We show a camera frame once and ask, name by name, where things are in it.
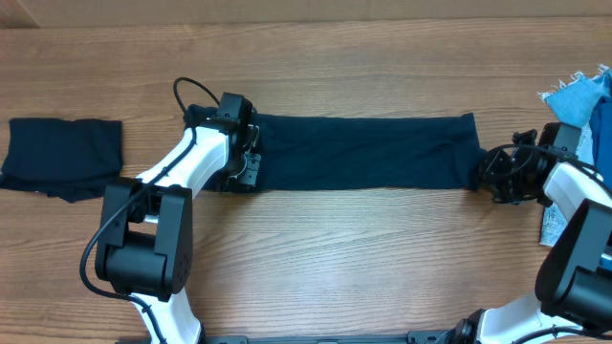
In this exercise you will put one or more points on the dark navy t-shirt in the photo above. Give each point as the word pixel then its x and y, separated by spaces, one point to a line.
pixel 312 153

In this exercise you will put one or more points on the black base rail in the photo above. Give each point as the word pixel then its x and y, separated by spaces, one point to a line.
pixel 412 337

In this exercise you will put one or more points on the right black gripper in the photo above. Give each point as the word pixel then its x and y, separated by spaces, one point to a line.
pixel 499 173

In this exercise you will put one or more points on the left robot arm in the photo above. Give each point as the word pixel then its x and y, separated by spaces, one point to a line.
pixel 144 246

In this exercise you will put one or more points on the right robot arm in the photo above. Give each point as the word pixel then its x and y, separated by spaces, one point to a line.
pixel 572 294

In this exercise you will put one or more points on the folded black cloth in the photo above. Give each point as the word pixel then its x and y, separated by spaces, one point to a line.
pixel 72 160

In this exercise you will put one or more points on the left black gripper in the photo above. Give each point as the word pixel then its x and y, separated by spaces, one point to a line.
pixel 251 175

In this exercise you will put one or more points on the light blue denim jeans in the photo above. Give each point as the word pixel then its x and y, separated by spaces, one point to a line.
pixel 573 104

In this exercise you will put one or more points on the blue garment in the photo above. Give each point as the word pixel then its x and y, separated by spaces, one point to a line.
pixel 601 127

